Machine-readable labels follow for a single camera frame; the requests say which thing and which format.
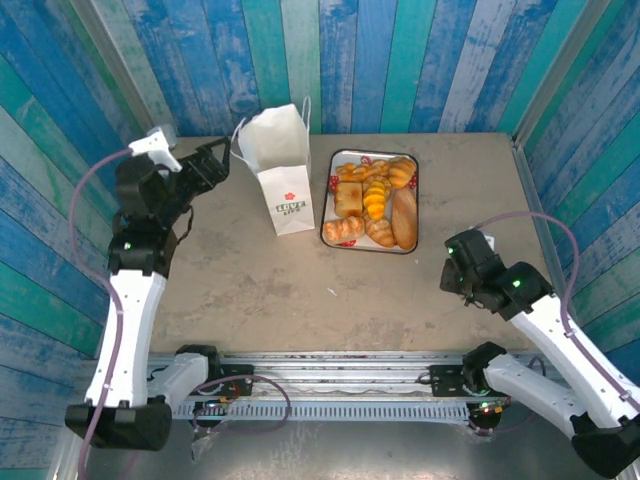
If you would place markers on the white paper bag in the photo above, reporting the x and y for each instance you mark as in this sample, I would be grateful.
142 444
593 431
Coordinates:
290 185

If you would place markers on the long oval fake loaf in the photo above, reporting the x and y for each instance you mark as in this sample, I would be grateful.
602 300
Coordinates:
405 220

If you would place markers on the brown fake croissant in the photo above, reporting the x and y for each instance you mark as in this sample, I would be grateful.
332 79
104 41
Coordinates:
381 232

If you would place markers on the yellow striped fake bread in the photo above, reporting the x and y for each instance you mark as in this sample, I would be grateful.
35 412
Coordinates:
375 200

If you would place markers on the strawberry print tray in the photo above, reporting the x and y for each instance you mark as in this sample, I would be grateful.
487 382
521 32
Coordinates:
329 205

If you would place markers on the pale twisted fake bread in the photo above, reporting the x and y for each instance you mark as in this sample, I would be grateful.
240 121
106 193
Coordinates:
342 230

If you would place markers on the square fake toast block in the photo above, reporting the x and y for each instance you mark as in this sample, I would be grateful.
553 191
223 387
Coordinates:
348 200

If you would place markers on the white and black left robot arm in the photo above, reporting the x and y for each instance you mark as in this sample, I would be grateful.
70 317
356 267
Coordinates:
140 310

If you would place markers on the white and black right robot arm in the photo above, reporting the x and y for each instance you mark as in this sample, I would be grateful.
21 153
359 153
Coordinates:
540 320

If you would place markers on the small circuit board with LEDs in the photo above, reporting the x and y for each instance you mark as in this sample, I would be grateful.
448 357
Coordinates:
215 402
492 409

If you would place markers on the steel sheet panel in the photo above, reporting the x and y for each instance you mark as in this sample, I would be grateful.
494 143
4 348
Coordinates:
350 455

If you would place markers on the clear plastic film scrap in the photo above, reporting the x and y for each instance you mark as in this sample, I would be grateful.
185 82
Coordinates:
200 442

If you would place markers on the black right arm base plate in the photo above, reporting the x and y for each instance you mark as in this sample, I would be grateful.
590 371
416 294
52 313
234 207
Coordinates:
445 382

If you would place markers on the aluminium table side rail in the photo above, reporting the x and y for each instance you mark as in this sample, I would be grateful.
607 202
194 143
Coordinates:
530 185

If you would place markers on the aluminium corner post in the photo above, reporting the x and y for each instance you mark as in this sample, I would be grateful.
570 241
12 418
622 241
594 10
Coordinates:
126 85
556 75

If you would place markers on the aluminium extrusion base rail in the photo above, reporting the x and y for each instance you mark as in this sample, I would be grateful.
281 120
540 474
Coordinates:
340 372

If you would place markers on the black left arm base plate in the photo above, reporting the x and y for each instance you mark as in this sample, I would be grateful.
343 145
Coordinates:
240 381

